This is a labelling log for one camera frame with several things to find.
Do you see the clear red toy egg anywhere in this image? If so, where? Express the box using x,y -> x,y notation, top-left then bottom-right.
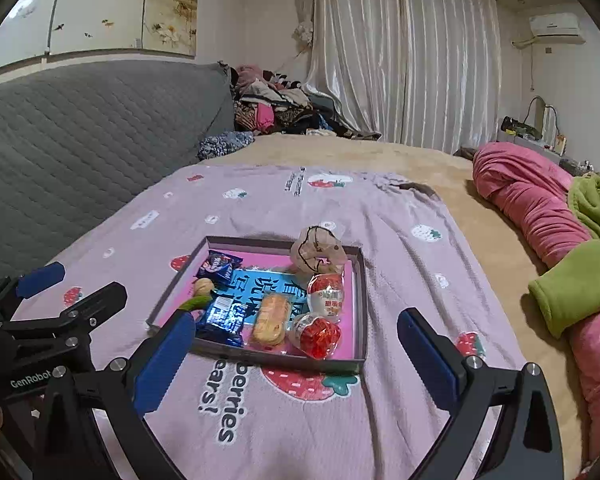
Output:
288,312 -> 342,359

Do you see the white arched stand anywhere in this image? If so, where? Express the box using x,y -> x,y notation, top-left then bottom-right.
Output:
524,95 -> 558,143

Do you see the blue snack packet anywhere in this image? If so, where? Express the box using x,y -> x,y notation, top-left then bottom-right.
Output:
194,296 -> 256,348

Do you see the pile of clothes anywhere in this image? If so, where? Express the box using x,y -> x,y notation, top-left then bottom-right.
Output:
230,64 -> 383,141

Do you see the white curtain panel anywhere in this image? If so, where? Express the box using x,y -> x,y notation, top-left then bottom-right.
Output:
397,0 -> 501,156
305,0 -> 411,143

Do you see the shallow grey cardboard box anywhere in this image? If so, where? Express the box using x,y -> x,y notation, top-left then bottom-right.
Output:
145,235 -> 369,374

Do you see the green fuzzy hair ring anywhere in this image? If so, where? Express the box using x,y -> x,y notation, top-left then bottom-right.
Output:
180,294 -> 215,313

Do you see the pink strawberry printed blanket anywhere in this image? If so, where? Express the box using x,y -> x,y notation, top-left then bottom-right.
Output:
10,162 -> 531,480

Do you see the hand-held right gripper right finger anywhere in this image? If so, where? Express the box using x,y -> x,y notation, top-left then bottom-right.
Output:
397,307 -> 566,480

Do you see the pink quilt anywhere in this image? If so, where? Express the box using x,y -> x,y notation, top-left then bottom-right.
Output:
472,142 -> 600,466

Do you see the white air conditioner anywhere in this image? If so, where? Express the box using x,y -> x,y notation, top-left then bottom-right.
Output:
528,12 -> 587,43

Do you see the grey quilted headboard cover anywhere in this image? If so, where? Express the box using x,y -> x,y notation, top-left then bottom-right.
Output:
0,60 -> 236,291

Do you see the green fleece blanket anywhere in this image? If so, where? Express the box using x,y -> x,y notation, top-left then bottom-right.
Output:
528,172 -> 600,338

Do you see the clear biscuit packet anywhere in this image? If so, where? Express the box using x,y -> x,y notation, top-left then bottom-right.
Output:
251,292 -> 292,347

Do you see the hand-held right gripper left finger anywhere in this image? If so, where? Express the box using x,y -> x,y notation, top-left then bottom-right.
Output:
32,310 -> 197,480

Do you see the grey side desk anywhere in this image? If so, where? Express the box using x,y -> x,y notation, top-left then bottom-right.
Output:
497,127 -> 581,166

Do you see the dark green bag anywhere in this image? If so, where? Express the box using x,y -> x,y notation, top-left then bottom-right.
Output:
500,116 -> 541,138

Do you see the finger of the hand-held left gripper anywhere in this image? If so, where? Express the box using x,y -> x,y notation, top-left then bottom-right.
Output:
0,261 -> 66,311
0,281 -> 128,345

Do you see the purple cookie packet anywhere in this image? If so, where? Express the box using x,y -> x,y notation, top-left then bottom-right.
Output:
195,251 -> 243,281

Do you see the beige mesh scrunchie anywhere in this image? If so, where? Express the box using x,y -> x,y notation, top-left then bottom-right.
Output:
290,226 -> 348,276

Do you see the beige bedsheet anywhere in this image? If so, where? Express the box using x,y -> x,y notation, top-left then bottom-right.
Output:
200,132 -> 596,480

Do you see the floral wall mural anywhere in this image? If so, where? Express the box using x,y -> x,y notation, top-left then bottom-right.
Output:
0,0 -> 201,78

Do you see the blue patterned cloth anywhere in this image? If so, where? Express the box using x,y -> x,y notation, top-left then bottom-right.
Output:
197,131 -> 256,161

